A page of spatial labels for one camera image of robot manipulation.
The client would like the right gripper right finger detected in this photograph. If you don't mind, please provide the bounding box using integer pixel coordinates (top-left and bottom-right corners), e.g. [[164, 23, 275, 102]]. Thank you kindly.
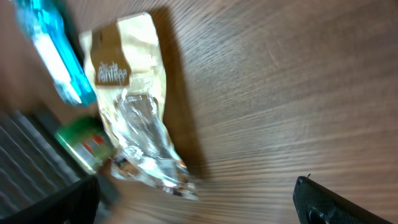
[[293, 176, 391, 224]]

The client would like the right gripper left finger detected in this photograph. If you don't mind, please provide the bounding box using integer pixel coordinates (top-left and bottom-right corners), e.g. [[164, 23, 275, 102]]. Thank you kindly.
[[1, 175, 100, 224]]

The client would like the green lid spice jar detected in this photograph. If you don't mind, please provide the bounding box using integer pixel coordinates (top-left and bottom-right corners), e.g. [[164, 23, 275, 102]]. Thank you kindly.
[[55, 117, 115, 174]]

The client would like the white brown snack pouch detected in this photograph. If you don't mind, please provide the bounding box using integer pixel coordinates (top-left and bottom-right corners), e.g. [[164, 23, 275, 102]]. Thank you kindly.
[[79, 12, 198, 200]]

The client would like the blue mouthwash bottle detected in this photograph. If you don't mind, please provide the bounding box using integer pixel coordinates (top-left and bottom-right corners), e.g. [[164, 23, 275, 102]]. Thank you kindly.
[[12, 0, 96, 106]]

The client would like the grey plastic mesh basket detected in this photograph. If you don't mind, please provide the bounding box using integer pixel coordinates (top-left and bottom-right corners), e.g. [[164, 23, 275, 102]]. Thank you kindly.
[[1, 111, 120, 223]]

